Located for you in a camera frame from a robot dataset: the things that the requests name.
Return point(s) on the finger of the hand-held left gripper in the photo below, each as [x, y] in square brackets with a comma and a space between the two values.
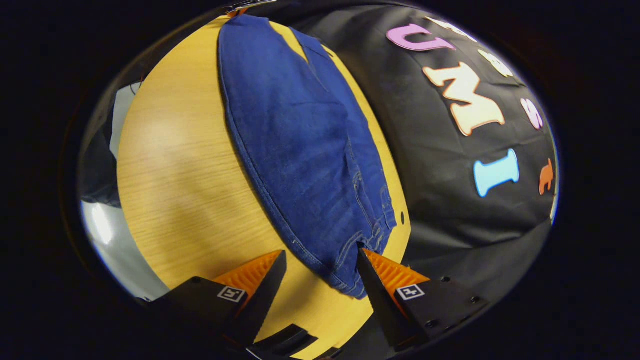
[239, 11]

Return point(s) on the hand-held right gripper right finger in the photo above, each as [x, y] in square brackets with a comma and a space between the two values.
[380, 305]

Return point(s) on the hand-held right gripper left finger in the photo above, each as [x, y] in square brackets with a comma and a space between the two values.
[267, 295]

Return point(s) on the blue denim jeans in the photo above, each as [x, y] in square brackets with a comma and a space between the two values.
[300, 140]

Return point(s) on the black backdrop cloth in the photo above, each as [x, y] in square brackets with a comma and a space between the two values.
[430, 165]

